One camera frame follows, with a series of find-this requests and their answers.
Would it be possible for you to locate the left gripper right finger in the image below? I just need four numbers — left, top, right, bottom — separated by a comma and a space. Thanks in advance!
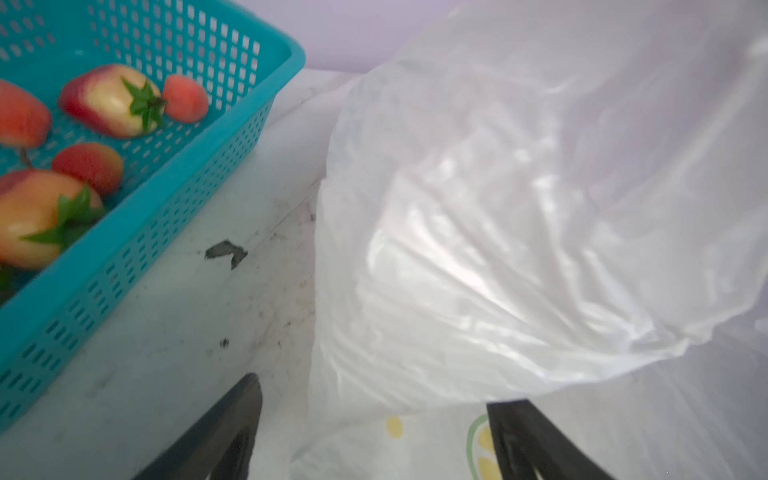
487, 400, 612, 480

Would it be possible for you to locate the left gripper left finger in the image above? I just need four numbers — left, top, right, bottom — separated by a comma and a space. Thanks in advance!
135, 373, 263, 480

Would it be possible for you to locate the white plastic bag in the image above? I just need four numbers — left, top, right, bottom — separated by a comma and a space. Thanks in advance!
289, 1, 767, 479

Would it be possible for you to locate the large fake strawberry front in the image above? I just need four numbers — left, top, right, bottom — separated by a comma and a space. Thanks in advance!
1, 169, 107, 270

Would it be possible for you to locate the large fake strawberry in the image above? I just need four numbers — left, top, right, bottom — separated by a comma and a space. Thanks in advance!
1, 169, 107, 270
58, 64, 166, 139
0, 80, 53, 149

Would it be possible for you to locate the small red fruit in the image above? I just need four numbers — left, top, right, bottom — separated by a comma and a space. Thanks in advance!
51, 142, 124, 196
162, 75, 209, 124

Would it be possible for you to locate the large fake strawberry back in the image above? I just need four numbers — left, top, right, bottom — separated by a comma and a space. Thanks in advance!
58, 64, 166, 139

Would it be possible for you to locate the teal plastic basket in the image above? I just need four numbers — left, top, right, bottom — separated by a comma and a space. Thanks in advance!
1, 0, 305, 430

